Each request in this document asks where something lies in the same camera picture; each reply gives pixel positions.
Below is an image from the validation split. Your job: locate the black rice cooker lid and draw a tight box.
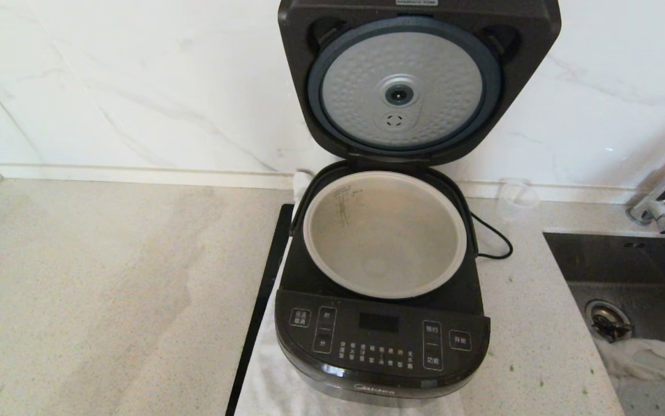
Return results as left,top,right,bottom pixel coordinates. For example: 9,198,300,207
278,0,562,168

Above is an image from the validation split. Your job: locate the grey inner pot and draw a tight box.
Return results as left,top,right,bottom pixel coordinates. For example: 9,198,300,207
302,170,469,300

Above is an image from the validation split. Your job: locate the black rice cooker base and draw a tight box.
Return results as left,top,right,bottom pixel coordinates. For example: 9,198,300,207
274,161,492,408

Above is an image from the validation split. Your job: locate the black flat strip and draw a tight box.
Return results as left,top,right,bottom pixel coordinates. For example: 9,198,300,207
225,203,295,416

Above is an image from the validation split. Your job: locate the clear measuring cup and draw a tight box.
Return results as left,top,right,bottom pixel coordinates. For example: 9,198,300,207
495,178,540,226

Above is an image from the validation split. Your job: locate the white cloth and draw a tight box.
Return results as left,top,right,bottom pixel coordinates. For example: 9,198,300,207
234,170,466,416

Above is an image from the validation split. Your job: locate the stainless steel sink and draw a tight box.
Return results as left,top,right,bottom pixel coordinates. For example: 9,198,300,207
542,231,665,416

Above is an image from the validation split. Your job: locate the metal sink drain strainer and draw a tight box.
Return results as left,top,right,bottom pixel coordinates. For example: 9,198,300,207
585,299,634,343

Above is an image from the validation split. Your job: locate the chrome faucet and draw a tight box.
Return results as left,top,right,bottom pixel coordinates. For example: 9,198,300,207
624,151,665,235

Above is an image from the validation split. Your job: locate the white rag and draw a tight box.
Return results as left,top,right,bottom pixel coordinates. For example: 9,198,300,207
595,332,665,416

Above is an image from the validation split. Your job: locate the black power cord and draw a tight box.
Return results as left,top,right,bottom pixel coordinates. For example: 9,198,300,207
474,215,512,259

